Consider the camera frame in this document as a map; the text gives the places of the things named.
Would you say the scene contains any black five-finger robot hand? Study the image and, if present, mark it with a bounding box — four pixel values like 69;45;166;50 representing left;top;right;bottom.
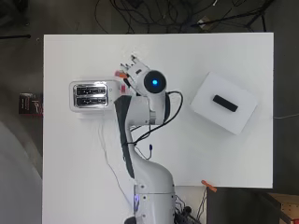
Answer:
119;54;151;94

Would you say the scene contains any toy bread slice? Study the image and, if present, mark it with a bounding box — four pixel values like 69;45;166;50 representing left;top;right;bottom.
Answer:
114;70;129;94

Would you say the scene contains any steel toaster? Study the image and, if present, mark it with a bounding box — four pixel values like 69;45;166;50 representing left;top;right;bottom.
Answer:
68;79;122;114

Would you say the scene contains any black block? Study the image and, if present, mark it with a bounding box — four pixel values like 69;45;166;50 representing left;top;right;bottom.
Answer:
212;94;239;114

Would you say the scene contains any plain white flat box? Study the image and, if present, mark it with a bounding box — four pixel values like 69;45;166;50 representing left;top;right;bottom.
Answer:
190;71;259;135

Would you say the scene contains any black rod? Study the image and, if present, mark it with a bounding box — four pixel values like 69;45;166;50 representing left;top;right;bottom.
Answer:
0;34;32;40

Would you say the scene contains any orange clamp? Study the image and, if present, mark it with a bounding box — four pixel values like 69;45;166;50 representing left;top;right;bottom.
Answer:
200;179;218;193

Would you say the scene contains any white hanging sheet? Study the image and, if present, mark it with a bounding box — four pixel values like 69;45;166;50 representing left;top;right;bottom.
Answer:
0;119;43;224

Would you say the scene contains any dark side table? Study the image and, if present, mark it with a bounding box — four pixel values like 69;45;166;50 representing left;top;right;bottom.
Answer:
206;187;281;224

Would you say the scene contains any wooden desk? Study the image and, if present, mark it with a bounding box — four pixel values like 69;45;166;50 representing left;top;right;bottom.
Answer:
267;192;299;224

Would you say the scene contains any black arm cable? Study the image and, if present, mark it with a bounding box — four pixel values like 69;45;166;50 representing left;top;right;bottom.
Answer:
124;91;185;147

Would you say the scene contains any black floor cable bundle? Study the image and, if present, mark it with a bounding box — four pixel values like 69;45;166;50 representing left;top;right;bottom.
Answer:
93;0;219;35

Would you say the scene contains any cable with blue plug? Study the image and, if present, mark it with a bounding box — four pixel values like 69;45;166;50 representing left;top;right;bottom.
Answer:
134;143;154;161

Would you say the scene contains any white toaster power cable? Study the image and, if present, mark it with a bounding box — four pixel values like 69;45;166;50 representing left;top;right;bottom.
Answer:
97;119;135;206

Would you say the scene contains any black base cable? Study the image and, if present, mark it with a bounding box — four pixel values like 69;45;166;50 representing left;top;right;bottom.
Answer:
174;186;208;224

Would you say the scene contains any thin white cable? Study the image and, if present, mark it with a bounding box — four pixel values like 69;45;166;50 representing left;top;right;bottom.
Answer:
274;113;299;120

